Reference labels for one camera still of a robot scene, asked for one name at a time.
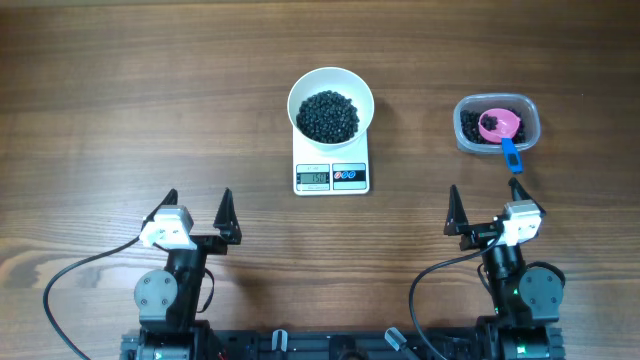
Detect clear plastic container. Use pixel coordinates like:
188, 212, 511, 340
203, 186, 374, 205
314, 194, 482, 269
453, 93, 541, 155

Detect pink scoop blue handle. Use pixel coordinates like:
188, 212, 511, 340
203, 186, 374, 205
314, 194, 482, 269
478, 108, 524, 175

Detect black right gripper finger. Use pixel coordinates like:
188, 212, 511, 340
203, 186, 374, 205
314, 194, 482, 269
443, 185, 469, 236
508, 177, 546, 218

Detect black left camera cable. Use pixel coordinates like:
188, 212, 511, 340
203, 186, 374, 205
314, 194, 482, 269
42, 235, 142, 360

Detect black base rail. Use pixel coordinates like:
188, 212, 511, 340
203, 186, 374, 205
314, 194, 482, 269
120, 325, 566, 360

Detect white round bowl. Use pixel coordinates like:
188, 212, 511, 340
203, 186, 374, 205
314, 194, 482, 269
287, 67, 375, 137

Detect black right camera cable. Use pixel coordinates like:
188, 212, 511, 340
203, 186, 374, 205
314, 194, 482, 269
407, 230, 504, 360

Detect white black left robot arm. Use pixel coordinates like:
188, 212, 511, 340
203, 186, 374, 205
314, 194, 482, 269
120, 189, 242, 360

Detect black camera cable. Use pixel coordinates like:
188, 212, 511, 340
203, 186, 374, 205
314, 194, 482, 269
407, 230, 504, 360
42, 235, 142, 360

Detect black beans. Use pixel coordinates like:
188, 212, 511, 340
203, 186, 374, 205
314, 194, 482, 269
295, 90, 498, 144

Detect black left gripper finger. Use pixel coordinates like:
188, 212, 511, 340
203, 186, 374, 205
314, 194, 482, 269
143, 188, 178, 224
213, 188, 242, 245

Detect white digital kitchen scale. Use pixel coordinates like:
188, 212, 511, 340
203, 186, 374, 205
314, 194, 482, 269
293, 129, 371, 196

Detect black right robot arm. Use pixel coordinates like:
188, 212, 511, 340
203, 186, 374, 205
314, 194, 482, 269
444, 178, 566, 360

